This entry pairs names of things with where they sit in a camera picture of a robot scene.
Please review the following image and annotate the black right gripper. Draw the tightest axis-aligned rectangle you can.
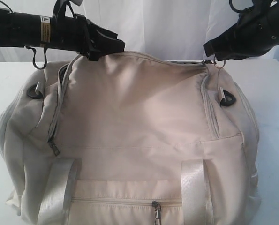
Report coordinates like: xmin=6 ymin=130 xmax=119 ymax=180
xmin=203 ymin=6 xmax=279 ymax=61

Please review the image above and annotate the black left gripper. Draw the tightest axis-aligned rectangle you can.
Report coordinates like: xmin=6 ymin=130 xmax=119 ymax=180
xmin=50 ymin=14 xmax=125 ymax=61

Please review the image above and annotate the cream fabric duffel bag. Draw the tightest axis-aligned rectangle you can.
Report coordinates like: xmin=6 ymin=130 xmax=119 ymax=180
xmin=0 ymin=52 xmax=261 ymax=225

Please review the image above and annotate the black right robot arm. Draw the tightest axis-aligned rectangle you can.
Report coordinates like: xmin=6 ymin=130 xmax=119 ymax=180
xmin=203 ymin=0 xmax=279 ymax=61

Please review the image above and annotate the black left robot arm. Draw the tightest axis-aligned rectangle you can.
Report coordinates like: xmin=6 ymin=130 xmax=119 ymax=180
xmin=0 ymin=0 xmax=125 ymax=61

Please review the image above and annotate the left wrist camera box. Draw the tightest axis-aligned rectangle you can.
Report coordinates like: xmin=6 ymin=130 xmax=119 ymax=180
xmin=70 ymin=0 xmax=83 ymax=6

